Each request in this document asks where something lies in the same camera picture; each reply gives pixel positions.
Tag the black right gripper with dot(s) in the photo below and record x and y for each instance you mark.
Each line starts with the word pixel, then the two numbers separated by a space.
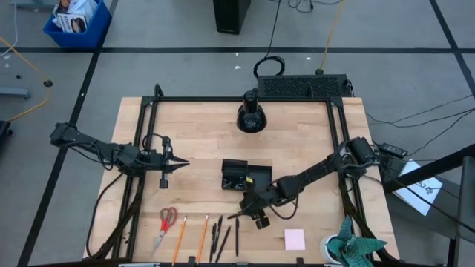
pixel 261 200

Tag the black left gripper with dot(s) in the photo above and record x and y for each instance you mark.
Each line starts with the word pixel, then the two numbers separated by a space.
pixel 165 163

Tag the black binder clip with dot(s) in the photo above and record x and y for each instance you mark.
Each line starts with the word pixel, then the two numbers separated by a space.
pixel 228 184
pixel 239 182

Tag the black pen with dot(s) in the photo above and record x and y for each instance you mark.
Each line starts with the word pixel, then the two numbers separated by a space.
pixel 212 243
pixel 237 237
pixel 219 230
pixel 223 244

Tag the orange pencil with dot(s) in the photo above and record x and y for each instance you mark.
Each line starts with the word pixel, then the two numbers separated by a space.
pixel 179 241
pixel 202 238

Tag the pink sticky note pad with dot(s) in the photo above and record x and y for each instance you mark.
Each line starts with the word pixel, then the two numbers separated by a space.
pixel 295 239

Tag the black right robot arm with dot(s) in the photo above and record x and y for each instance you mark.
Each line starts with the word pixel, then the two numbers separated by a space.
pixel 315 172

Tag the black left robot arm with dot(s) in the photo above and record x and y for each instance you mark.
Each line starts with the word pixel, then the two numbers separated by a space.
pixel 92 146

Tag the black mesh desk organizer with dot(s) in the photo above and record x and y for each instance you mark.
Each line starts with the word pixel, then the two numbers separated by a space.
pixel 259 174

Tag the blue plastic bin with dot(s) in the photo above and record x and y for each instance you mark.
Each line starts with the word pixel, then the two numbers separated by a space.
pixel 87 39

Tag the black computer tower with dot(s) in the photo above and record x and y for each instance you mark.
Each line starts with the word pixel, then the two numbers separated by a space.
pixel 231 15

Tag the black power adapter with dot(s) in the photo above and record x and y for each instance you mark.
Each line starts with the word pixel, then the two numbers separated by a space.
pixel 393 150

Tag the black caster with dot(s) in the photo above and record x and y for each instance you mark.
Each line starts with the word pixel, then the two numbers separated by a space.
pixel 4 130

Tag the printed magazines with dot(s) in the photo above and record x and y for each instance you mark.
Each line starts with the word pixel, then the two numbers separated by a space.
pixel 72 22

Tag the grey furniture foot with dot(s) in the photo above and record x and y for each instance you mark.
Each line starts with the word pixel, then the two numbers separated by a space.
pixel 15 92

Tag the white printed paper sheet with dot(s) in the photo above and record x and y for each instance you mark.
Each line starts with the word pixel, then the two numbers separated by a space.
pixel 423 193

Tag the black diagonal beam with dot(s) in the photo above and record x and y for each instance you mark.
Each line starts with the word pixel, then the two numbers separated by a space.
pixel 430 170

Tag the black table frame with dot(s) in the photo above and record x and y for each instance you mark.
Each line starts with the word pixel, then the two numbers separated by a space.
pixel 193 99

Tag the dark upright post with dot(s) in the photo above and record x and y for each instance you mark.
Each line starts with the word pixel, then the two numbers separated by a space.
pixel 467 207

